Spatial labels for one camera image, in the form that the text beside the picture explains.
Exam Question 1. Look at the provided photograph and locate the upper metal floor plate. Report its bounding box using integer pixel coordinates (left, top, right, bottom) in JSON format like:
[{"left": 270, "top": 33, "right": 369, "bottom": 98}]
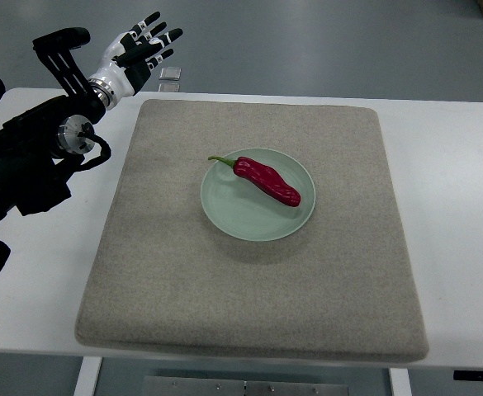
[{"left": 159, "top": 67, "right": 182, "bottom": 81}]

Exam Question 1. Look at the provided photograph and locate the red pepper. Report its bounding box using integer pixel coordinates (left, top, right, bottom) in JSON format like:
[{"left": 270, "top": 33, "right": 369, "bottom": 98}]
[{"left": 208, "top": 156, "right": 301, "bottom": 207}]

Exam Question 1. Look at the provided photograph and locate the white table leg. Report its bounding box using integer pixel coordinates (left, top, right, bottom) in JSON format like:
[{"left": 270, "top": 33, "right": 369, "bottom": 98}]
[
  {"left": 73, "top": 356, "right": 102, "bottom": 396},
  {"left": 389, "top": 368, "right": 412, "bottom": 396}
]

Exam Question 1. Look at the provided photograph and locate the black table control panel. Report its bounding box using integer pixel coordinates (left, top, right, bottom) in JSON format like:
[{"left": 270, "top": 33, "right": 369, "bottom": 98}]
[{"left": 452, "top": 370, "right": 483, "bottom": 382}]

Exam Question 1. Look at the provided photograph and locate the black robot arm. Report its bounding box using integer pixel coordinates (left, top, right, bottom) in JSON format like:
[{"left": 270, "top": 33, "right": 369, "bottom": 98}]
[{"left": 0, "top": 27, "right": 111, "bottom": 272}]

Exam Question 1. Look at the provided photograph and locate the left white table leg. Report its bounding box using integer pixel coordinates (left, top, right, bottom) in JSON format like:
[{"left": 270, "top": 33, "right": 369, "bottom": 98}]
[{"left": 73, "top": 356, "right": 102, "bottom": 396}]

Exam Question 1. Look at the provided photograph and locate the lower metal floor plate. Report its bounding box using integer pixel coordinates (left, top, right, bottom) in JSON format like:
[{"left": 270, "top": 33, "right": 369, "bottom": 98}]
[{"left": 158, "top": 82, "right": 180, "bottom": 93}]

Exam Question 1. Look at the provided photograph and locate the metal floor plate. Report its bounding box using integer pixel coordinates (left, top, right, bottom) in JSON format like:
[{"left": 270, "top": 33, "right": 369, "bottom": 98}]
[
  {"left": 159, "top": 67, "right": 182, "bottom": 81},
  {"left": 158, "top": 82, "right": 180, "bottom": 93}
]

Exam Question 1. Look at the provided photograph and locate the right white table leg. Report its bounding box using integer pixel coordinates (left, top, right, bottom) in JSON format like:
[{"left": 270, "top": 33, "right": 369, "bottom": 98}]
[{"left": 389, "top": 368, "right": 412, "bottom": 396}]

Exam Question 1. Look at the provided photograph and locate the pale green plate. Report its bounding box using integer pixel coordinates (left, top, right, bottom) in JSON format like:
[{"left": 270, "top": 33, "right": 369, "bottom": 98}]
[{"left": 201, "top": 148, "right": 316, "bottom": 242}]

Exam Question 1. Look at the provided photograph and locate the beige felt mat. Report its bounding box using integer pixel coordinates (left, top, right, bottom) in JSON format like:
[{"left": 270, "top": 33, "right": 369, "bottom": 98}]
[{"left": 75, "top": 99, "right": 429, "bottom": 363}]

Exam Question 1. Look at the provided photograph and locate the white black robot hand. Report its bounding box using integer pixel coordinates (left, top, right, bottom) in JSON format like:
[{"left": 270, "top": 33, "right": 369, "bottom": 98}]
[{"left": 88, "top": 12, "right": 183, "bottom": 106}]

